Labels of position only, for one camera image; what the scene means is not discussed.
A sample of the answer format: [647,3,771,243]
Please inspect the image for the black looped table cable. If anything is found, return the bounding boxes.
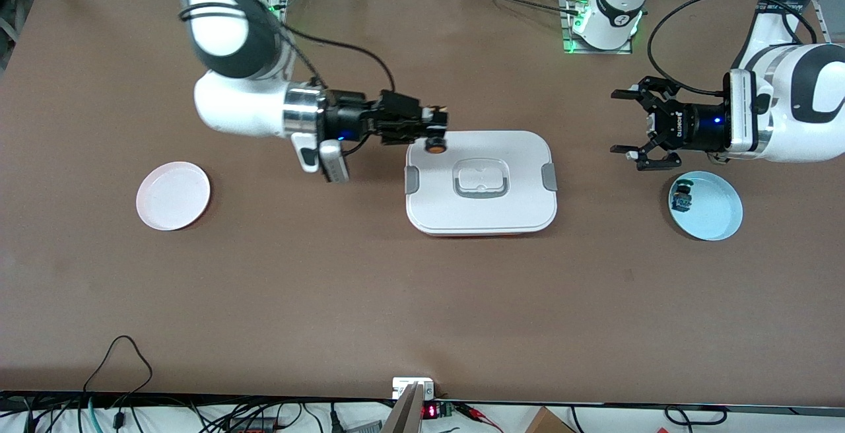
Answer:
[83,335,154,409]

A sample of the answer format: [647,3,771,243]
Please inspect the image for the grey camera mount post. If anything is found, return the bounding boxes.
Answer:
[383,383,427,433]

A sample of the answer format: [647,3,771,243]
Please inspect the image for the perforated metal strip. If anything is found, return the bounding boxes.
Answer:
[815,0,845,48]

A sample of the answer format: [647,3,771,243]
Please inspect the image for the light blue round plate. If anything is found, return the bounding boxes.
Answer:
[668,170,744,242]

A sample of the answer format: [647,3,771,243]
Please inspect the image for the green push button switch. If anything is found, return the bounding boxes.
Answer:
[671,181,696,215]

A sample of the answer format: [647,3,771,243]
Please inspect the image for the pale pink round plate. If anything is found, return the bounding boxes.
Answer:
[136,161,212,232]

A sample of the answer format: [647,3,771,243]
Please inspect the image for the orange push button switch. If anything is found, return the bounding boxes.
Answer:
[422,106,452,155]

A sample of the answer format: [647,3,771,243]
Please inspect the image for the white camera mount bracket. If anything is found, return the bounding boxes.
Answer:
[391,377,436,401]

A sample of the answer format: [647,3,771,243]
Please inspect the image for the white lidded plastic box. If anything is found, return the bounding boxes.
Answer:
[404,131,558,238]

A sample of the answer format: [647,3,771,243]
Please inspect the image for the red clip leads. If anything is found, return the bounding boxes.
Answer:
[456,403,504,432]

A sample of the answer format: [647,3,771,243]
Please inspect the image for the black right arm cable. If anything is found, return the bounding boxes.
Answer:
[179,2,328,88]
[283,24,397,94]

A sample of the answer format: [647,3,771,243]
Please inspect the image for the brown cardboard box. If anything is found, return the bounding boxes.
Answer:
[525,407,575,433]

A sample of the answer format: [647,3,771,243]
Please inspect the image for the black table edge strip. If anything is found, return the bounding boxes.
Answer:
[0,390,845,417]

